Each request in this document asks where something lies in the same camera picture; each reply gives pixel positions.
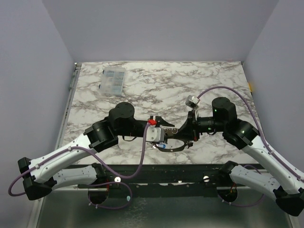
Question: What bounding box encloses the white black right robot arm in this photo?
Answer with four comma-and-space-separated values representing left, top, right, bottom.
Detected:
175, 95, 304, 217

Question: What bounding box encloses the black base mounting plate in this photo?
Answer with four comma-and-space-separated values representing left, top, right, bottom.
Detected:
48, 162, 266, 198

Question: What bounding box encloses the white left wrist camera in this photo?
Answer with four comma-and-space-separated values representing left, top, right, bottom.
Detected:
146, 126, 165, 143

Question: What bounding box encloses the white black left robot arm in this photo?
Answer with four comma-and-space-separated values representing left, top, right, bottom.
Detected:
18, 102, 172, 200

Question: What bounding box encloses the clear plastic organizer box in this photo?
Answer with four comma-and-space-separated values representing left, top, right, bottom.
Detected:
98, 66, 126, 96

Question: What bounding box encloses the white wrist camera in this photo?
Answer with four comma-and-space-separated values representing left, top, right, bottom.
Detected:
185, 95, 200, 109
146, 126, 165, 143

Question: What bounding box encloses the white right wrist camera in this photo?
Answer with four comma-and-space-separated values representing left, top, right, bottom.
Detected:
185, 95, 200, 109

